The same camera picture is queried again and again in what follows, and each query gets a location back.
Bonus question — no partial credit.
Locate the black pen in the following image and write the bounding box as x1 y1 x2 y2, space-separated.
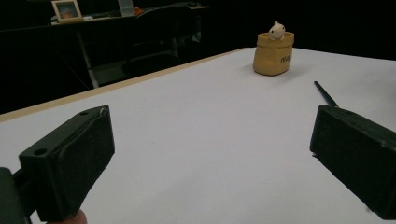
313 80 340 108

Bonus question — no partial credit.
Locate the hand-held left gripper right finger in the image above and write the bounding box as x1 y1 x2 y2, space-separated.
309 105 396 220

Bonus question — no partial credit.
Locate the white table cover sheet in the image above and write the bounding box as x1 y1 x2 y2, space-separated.
0 47 396 224

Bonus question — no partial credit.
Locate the yellow pen holder with figurine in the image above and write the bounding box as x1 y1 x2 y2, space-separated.
252 21 295 77

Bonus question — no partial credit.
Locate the white translucent container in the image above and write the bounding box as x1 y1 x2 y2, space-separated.
117 0 134 17

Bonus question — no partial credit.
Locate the framed picture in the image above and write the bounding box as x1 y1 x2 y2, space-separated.
50 0 84 24

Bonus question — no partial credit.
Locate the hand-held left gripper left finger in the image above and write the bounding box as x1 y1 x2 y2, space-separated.
18 105 116 222

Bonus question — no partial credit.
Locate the wooden desk with white legs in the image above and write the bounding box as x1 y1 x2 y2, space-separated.
49 4 210 90

